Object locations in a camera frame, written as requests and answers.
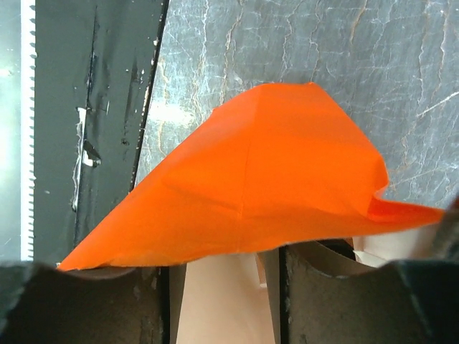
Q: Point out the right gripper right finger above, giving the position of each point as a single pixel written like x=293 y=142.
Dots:
x=317 y=295

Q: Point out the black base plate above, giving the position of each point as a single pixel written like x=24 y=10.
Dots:
x=94 y=73

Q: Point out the aluminium cable duct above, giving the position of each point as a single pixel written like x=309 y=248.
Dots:
x=27 y=85

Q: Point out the orange paper bag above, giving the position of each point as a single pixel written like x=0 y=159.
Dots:
x=278 y=165

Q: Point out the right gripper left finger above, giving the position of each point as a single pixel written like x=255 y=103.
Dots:
x=41 y=304

